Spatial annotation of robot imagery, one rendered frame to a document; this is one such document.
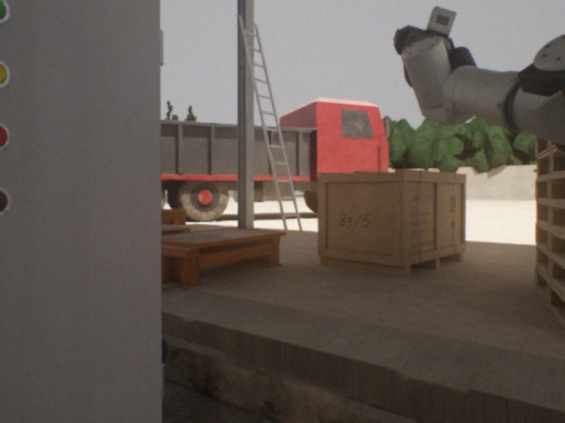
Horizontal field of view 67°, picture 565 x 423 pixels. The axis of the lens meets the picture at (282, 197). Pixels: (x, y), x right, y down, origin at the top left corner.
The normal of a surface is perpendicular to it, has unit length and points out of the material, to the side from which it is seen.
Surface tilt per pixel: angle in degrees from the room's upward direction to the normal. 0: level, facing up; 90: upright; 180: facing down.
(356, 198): 90
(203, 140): 90
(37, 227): 90
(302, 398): 86
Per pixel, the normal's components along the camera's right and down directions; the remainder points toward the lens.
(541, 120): -0.58, 0.69
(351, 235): -0.70, 0.01
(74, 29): 0.82, 0.00
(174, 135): 0.37, 0.01
